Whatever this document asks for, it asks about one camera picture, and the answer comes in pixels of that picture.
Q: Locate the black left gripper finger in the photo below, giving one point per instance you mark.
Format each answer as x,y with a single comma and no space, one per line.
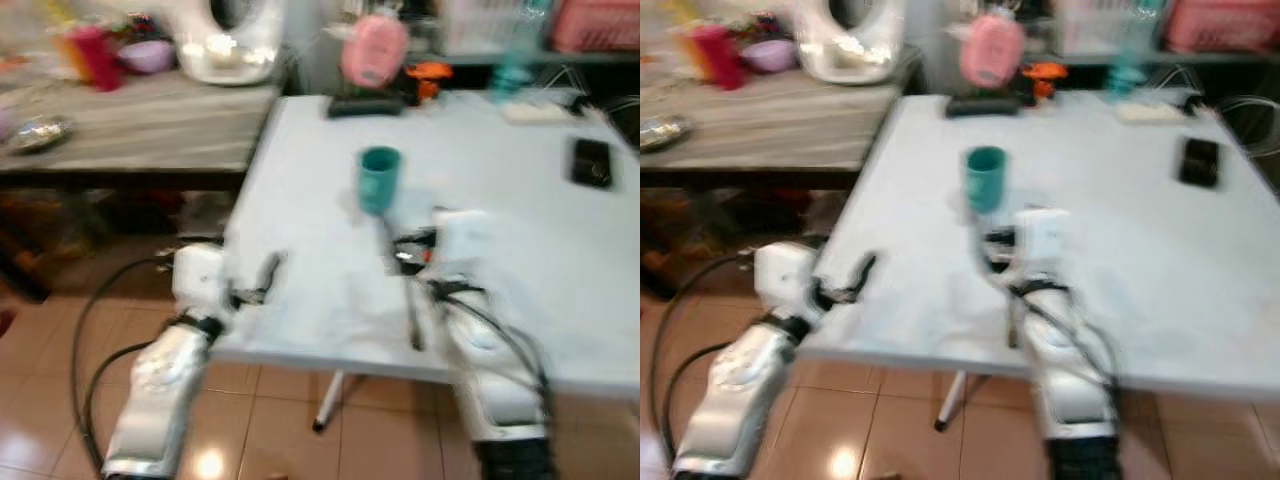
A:
862,274
270,272

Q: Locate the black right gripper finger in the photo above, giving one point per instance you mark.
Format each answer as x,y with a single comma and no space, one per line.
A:
385,240
981,236

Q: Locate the teal plastic cup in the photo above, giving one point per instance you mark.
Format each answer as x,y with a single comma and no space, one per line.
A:
379,178
986,176

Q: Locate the thin dark utensil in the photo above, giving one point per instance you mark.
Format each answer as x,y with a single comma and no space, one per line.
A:
1012,320
415,315

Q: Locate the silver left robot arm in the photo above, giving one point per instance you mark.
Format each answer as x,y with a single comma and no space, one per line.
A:
738,390
158,395

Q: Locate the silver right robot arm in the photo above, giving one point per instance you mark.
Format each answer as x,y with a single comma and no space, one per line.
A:
1075,380
495,380

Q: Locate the flat black stand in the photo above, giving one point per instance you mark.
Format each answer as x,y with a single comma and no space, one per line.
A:
365,105
984,105

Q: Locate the white table leg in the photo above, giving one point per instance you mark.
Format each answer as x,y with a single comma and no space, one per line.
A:
329,400
951,400

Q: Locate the small orange object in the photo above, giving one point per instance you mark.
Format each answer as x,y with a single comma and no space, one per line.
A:
429,76
1044,76

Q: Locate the grey wood-grain side table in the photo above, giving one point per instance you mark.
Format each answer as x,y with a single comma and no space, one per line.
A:
150,125
780,125

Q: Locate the white power strip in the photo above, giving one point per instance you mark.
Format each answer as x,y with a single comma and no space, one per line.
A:
538,112

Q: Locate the small black pouch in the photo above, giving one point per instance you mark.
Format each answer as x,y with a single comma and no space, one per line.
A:
1199,162
591,163

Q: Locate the teal plastic bottle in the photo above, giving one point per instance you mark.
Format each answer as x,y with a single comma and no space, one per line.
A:
518,60
1134,58

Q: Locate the white kitchen appliance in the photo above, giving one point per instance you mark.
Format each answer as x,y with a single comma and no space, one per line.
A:
852,52
232,52

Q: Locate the shiny silver bowl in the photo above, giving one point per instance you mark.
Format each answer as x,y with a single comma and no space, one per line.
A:
666,133
40,134

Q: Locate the white plastic basket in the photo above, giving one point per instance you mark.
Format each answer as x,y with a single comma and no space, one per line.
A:
478,26
1092,26

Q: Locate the purple plastic bowl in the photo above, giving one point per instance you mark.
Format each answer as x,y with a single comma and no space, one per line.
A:
770,56
147,56

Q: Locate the red plastic tumbler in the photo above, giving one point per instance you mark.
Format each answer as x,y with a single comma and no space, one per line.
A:
718,58
98,58

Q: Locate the pink plastic basket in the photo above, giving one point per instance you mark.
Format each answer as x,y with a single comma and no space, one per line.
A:
1222,24
598,24

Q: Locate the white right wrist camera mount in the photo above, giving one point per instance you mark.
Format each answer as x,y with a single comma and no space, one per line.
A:
467,240
1043,242

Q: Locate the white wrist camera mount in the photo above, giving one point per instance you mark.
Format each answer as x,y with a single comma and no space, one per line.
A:
467,240
1043,242
198,278
786,278

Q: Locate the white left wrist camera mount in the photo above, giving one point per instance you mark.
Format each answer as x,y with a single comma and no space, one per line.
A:
198,278
786,278

